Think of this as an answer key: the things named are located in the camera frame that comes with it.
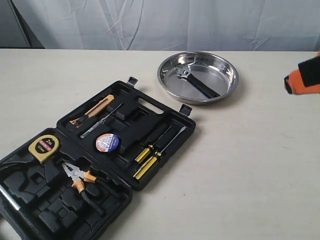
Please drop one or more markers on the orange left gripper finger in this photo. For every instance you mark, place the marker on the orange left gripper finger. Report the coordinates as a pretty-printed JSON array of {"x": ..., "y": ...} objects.
[{"x": 305, "y": 79}]

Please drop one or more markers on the adjustable wrench black handle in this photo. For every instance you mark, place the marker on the adjustable wrench black handle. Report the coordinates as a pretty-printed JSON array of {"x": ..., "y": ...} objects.
[{"x": 183, "y": 71}]

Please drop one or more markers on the black plastic tool case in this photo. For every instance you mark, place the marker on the black plastic tool case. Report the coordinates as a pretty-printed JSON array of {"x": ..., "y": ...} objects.
[{"x": 45, "y": 191}]

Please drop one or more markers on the round stainless steel tray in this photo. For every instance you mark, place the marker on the round stainless steel tray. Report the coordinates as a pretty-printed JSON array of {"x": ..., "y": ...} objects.
[{"x": 213, "y": 70}]

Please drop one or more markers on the white backdrop curtain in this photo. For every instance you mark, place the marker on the white backdrop curtain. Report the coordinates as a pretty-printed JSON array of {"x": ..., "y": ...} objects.
[{"x": 174, "y": 25}]

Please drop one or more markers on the small yellow black screwdriver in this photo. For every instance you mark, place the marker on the small yellow black screwdriver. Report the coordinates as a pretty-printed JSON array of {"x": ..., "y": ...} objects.
[{"x": 149, "y": 148}]

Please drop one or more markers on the large yellow black screwdriver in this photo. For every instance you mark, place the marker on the large yellow black screwdriver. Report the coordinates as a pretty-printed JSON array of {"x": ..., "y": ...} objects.
[{"x": 153, "y": 159}]

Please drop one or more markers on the electrical tape roll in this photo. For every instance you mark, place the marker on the electrical tape roll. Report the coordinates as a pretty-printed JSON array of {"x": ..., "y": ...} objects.
[{"x": 107, "y": 142}]

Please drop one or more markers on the clear test pen screwdriver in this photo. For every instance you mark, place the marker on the clear test pen screwdriver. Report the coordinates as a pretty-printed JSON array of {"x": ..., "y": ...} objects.
[{"x": 100, "y": 122}]

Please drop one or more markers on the orange utility knife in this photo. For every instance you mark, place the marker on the orange utility knife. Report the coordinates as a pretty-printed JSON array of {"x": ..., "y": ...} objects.
[{"x": 92, "y": 112}]

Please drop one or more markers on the yellow tape measure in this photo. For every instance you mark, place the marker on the yellow tape measure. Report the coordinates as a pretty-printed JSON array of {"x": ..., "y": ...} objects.
[{"x": 44, "y": 147}]

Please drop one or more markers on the hammer with black grip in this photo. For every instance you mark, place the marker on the hammer with black grip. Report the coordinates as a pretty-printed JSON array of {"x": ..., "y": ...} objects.
[{"x": 21, "y": 212}]

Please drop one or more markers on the orange black handled pliers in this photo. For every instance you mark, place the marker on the orange black handled pliers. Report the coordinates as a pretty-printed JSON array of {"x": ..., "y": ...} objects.
[{"x": 79, "y": 177}]

